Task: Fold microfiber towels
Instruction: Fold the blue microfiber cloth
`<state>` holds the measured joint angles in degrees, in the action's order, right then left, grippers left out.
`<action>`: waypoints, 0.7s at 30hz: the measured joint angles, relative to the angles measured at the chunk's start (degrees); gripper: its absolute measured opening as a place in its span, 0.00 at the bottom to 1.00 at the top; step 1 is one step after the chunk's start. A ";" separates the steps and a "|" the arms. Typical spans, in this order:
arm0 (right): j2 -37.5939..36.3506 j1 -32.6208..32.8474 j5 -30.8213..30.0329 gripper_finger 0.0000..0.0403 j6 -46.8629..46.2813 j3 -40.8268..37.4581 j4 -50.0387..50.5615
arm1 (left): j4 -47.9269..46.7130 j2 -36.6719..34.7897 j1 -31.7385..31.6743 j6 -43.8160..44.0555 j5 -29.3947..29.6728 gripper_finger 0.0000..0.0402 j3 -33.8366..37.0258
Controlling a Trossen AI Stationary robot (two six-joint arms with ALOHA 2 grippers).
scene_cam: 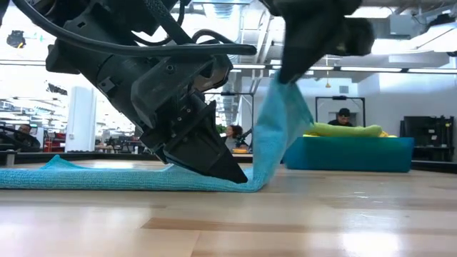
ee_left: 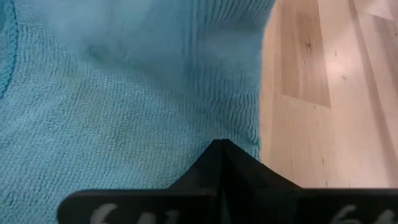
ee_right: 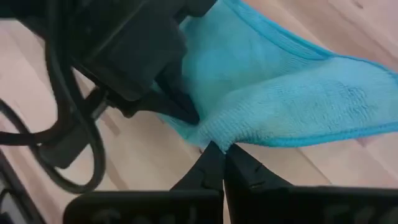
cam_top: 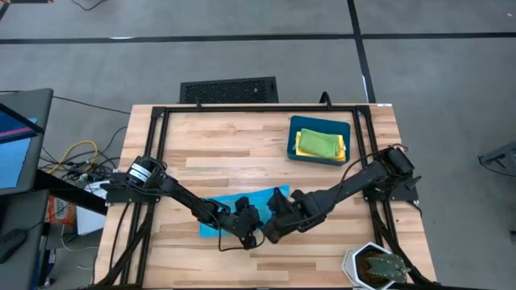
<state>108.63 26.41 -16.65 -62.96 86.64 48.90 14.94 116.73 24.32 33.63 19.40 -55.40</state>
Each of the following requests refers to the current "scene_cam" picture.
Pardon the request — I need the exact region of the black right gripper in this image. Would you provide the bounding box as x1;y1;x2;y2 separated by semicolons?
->
262;0;376;85

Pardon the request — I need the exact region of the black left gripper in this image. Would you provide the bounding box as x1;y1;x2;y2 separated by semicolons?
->
131;56;248;185

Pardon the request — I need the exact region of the green microfiber towel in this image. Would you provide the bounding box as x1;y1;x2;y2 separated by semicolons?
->
303;122;385;138

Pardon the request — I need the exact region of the blue microfiber towel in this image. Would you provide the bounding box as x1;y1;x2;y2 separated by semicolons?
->
0;73;315;193

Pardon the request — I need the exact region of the yellow microfiber towel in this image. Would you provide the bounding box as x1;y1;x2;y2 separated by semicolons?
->
302;131;398;138

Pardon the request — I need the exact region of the teal plastic bin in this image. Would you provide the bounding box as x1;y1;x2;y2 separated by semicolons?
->
284;136;416;173

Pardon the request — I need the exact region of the person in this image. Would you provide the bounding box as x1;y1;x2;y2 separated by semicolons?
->
327;107;355;128
6;124;42;153
223;124;251;153

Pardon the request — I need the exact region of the brown background table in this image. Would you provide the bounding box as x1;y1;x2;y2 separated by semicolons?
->
231;152;254;163

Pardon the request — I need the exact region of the yellow hanging pendant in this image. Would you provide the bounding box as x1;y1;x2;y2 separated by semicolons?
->
324;55;331;89

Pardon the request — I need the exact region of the long ceiling light bar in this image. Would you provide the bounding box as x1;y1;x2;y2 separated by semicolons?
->
0;59;457;75

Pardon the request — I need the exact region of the black shelf unit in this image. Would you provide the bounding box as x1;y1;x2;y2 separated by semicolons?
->
400;115;456;163

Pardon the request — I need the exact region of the dark side desk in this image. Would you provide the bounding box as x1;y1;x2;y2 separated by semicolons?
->
0;151;158;167

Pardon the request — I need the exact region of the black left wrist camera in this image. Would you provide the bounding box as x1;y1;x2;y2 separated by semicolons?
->
198;53;233;92

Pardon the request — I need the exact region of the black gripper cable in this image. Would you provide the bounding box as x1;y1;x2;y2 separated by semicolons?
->
12;0;258;58

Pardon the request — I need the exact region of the black ceiling camera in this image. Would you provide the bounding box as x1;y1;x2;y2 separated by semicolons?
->
6;30;27;49

